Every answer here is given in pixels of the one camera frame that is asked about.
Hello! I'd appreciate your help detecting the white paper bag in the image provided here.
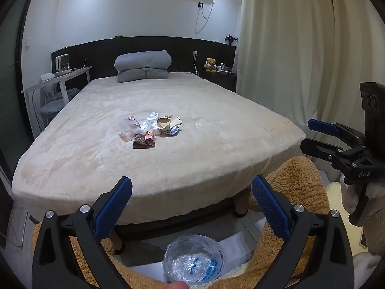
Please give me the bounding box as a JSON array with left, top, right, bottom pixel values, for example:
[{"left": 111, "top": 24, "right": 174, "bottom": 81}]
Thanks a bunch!
[{"left": 147, "top": 112, "right": 159, "bottom": 123}]

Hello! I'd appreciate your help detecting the bed with beige blanket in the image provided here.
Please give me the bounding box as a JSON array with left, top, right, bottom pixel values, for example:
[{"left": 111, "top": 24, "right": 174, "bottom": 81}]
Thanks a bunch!
[{"left": 12, "top": 72, "right": 305, "bottom": 224}]

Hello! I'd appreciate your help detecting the grey folded pillow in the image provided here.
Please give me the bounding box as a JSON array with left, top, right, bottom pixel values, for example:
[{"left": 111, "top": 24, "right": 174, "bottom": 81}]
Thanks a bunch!
[{"left": 114, "top": 50, "right": 172, "bottom": 83}]

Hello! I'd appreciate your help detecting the clear plastic trash bag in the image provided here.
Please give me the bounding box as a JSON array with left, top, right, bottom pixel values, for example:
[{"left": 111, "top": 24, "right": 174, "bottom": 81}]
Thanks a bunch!
[{"left": 162, "top": 234, "right": 225, "bottom": 286}]

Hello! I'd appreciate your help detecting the black nightstand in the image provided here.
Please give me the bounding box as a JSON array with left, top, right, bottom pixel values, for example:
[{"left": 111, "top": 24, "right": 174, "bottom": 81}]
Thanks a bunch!
[{"left": 199, "top": 72, "right": 237, "bottom": 92}]

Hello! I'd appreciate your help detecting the teddy bear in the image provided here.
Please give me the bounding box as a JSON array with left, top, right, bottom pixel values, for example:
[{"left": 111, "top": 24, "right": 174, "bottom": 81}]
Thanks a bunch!
[{"left": 204, "top": 58, "right": 217, "bottom": 74}]

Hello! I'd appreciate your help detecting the cream curtain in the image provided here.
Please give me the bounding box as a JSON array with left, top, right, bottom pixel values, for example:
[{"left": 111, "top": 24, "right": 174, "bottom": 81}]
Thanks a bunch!
[{"left": 237, "top": 0, "right": 384, "bottom": 145}]

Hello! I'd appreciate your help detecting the white desk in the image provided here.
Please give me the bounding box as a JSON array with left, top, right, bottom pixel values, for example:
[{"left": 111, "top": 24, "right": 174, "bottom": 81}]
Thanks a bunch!
[{"left": 21, "top": 66, "right": 92, "bottom": 132}]

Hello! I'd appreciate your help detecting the clear bag white tissue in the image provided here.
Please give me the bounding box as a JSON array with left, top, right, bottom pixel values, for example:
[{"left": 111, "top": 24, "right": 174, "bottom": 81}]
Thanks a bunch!
[{"left": 139, "top": 121, "right": 150, "bottom": 132}]

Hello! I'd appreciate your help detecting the clear plastic cup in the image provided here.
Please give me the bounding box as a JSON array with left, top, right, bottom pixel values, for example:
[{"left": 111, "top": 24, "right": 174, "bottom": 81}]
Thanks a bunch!
[{"left": 119, "top": 118, "right": 142, "bottom": 141}]

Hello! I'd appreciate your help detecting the white wall cable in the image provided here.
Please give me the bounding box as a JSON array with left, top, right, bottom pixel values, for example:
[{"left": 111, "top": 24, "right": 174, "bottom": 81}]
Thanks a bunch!
[{"left": 194, "top": 0, "right": 216, "bottom": 35}]

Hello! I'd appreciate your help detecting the pink paw print box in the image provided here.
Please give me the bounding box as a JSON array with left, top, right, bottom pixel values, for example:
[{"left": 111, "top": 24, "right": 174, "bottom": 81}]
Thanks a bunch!
[{"left": 144, "top": 129, "right": 155, "bottom": 147}]

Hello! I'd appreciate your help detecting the right hand white glove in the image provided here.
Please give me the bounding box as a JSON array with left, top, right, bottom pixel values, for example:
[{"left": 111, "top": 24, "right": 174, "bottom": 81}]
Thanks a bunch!
[{"left": 339, "top": 173, "right": 385, "bottom": 217}]

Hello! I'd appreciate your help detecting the black headboard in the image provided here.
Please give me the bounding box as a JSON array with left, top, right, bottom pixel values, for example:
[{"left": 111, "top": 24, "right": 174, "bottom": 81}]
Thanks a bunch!
[{"left": 51, "top": 36, "right": 237, "bottom": 92}]

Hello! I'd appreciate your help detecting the small white appliance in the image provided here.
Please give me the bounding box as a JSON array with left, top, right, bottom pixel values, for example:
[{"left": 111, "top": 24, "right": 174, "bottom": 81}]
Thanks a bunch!
[{"left": 55, "top": 54, "right": 71, "bottom": 72}]

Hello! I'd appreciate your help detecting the blue white wrapper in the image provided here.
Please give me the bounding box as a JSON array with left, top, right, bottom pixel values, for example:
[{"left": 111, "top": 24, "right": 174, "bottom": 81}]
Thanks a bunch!
[{"left": 162, "top": 125, "right": 180, "bottom": 136}]

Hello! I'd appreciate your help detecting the dark red snack wrapper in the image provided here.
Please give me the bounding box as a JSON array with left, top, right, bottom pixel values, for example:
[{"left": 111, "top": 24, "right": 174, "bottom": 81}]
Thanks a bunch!
[{"left": 133, "top": 134, "right": 149, "bottom": 149}]

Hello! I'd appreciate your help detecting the white chair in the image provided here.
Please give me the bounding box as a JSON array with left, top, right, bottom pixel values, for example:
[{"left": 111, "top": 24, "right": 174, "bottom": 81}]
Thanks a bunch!
[{"left": 40, "top": 73, "right": 80, "bottom": 123}]

